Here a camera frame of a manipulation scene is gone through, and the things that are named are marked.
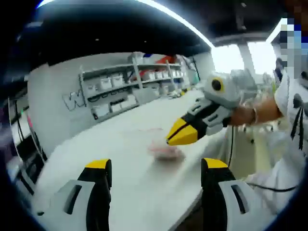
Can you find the clear resealable bag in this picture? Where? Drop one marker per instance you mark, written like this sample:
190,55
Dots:
166,154

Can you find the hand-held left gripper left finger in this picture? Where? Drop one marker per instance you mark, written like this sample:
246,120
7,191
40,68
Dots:
79,209

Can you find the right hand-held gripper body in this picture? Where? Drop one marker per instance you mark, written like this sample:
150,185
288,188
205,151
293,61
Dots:
226,93

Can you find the person's right hand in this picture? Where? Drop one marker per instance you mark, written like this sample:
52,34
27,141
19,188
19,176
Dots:
241,116

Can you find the white lettered partition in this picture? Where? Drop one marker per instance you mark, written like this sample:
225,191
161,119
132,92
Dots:
48,101

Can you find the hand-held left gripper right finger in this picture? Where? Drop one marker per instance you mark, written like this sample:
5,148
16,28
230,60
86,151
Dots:
231,209

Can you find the pink hanging object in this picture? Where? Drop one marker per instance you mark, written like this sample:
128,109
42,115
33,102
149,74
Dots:
29,121

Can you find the ceiling light strip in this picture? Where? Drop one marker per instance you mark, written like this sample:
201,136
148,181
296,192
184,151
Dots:
199,33

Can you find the grey metal shelf unit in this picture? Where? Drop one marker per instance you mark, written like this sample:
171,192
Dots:
134,79

